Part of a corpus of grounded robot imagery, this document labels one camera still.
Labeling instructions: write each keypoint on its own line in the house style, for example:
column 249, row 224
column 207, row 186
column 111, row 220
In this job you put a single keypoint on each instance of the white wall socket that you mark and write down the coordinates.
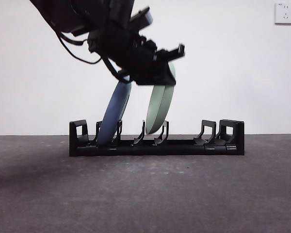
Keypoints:
column 285, row 14

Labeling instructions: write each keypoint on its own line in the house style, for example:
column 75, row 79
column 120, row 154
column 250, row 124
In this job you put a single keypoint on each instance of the black plastic plate rack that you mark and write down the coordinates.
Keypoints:
column 184, row 148

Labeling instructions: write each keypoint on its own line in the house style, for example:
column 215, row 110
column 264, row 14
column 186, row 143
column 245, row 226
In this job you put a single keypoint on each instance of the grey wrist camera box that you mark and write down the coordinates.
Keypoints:
column 141, row 18

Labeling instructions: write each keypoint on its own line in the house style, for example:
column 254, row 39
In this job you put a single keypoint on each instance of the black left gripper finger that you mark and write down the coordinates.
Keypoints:
column 152, row 75

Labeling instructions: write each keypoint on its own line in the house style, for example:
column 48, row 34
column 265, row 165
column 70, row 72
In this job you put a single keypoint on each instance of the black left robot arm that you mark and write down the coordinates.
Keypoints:
column 99, row 14

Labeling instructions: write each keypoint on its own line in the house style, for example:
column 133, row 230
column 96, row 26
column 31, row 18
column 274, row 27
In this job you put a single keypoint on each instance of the blue round plate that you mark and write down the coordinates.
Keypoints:
column 114, row 114

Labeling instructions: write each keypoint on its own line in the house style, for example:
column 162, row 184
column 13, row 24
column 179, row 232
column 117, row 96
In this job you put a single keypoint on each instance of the pale green round plate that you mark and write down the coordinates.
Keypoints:
column 157, row 109

